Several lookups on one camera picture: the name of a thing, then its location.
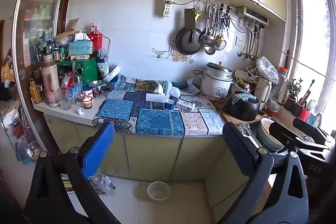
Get green metal box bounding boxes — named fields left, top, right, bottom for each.
left=56, top=56, right=100, bottom=83

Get brown cardboard piece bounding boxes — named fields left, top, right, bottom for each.
left=64, top=18, right=80, bottom=33

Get cups wall sticker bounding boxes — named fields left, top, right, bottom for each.
left=165, top=42, right=195, bottom=64

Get clear plastic bag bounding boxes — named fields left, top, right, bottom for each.
left=89, top=172, right=116, bottom=194

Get metal whisk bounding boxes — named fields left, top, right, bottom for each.
left=214, top=4, right=222, bottom=30

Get stack of small bowls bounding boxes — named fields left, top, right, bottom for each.
left=268, top=99, right=281, bottom=117

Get flat white box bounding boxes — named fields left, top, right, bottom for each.
left=175, top=99, right=196, bottom=112

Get white rice cooker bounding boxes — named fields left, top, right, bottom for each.
left=201, top=62, right=234, bottom=101

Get row of spice jars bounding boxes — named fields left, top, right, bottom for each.
left=47, top=45, right=69, bottom=62

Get mesh strainer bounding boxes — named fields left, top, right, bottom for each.
left=215, top=30, right=227, bottom=51

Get white bottle orange cap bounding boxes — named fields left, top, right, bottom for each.
left=278, top=67, right=289, bottom=104

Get knitted dish scrubber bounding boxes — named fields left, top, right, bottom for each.
left=238, top=123, right=252, bottom=136

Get glass candle jar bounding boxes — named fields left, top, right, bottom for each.
left=82, top=95, right=94, bottom=109

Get patterned pot cloth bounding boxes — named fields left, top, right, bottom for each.
left=232, top=92, right=257, bottom=104

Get yellow base cabinet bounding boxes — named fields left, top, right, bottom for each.
left=43, top=114, right=252, bottom=214

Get gravy boat wall sticker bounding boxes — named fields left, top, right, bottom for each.
left=151, top=48, right=168, bottom=59

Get window frame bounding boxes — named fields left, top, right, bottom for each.
left=289, top=0, right=336, bottom=135

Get patchwork tablecloth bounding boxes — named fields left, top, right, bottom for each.
left=92, top=74, right=226, bottom=136

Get wooden cutting board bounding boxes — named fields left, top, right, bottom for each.
left=210, top=100, right=271, bottom=126

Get white floor bowl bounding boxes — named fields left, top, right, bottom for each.
left=147, top=181, right=171, bottom=202

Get teal tissue box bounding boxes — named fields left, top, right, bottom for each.
left=67, top=40, right=94, bottom=56

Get yellow oil bottle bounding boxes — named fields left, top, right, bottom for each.
left=29, top=79, right=42, bottom=104

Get tall glass jar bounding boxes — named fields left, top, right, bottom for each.
left=73, top=75, right=84, bottom=106

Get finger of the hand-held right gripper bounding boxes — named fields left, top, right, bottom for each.
left=292, top=117, right=330, bottom=144
left=268, top=122, right=305, bottom=153

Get steel slotted skimmer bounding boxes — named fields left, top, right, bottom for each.
left=202, top=6, right=216, bottom=46

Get black frying pan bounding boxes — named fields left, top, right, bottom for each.
left=175, top=27, right=204, bottom=55

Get pink thermos flask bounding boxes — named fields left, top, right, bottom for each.
left=40, top=54, right=61, bottom=108

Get small potted plant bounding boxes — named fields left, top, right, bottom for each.
left=285, top=78, right=304, bottom=111

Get white tissue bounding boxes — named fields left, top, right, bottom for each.
left=154, top=81, right=166, bottom=95

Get white flour bag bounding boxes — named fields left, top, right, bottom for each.
left=97, top=61, right=110, bottom=77

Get steel cleaver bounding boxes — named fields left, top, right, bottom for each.
left=184, top=8, right=196, bottom=45

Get red utensil cup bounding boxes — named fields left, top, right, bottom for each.
left=299, top=107, right=312, bottom=122

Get glass display cabinet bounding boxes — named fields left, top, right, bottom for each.
left=12, top=0, right=69, bottom=156

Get thin black wire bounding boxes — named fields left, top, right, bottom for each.
left=282, top=51, right=336, bottom=80

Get clear drinking glass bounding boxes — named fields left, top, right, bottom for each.
left=60, top=87, right=72, bottom=111

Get bags of clutter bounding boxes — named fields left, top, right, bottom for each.
left=16, top=135, right=42, bottom=161

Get white electric kettle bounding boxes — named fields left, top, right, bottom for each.
left=254, top=77, right=273, bottom=110

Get red tin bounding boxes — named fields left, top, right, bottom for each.
left=87, top=32, right=103, bottom=50

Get black kitchen scissors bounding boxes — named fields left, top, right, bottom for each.
left=223, top=10, right=233, bottom=29

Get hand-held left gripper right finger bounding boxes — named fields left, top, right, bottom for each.
left=218, top=122, right=310, bottom=224

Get white plastic bag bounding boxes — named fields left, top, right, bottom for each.
left=256, top=56, right=279, bottom=85

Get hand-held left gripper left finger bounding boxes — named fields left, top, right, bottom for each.
left=24, top=122, right=121, bottom=224

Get white water heater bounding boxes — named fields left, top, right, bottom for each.
left=235, top=6, right=270, bottom=26

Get black clay pot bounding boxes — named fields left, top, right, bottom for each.
left=223, top=91, right=261, bottom=122

